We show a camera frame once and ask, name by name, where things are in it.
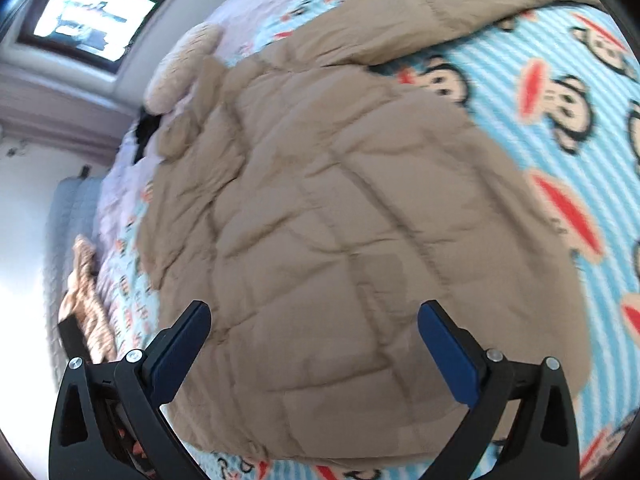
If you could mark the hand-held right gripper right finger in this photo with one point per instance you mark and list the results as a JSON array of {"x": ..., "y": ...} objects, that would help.
[{"x": 445, "y": 355}]

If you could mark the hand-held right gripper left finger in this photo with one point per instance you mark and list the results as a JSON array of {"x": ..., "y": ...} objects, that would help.
[{"x": 180, "y": 355}]

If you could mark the tan puffer jacket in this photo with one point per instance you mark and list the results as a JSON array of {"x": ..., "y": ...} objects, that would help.
[{"x": 325, "y": 210}]

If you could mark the orange striped cloth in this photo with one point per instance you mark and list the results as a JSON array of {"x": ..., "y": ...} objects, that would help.
[{"x": 87, "y": 305}]

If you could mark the dark cloth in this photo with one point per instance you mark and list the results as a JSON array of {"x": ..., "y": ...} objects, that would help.
[{"x": 145, "y": 130}]

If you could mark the cream textured pillow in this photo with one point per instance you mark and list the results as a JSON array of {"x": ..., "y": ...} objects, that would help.
[{"x": 175, "y": 70}]

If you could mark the monkey print striped blanket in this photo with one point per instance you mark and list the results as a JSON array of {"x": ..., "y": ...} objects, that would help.
[{"x": 550, "y": 60}]

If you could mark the window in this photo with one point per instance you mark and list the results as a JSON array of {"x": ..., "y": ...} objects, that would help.
[{"x": 95, "y": 5}]

